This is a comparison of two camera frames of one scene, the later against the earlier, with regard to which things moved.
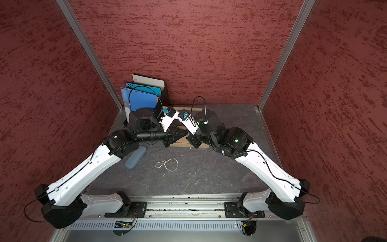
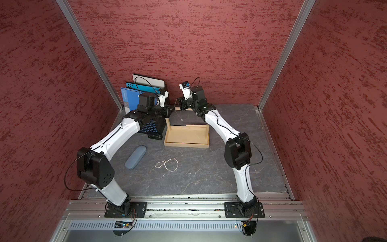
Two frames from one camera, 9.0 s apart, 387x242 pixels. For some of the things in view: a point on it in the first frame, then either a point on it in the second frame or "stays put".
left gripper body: [168, 137] to [166, 108]
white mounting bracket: [188, 121] to [185, 87]
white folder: [148, 80] stays put
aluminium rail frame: [186, 218] stays put
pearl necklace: [165, 164] stays put
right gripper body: [196, 138] to [187, 103]
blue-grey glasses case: [135, 157] stays put
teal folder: [145, 88] stays put
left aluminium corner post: [80, 35] stays put
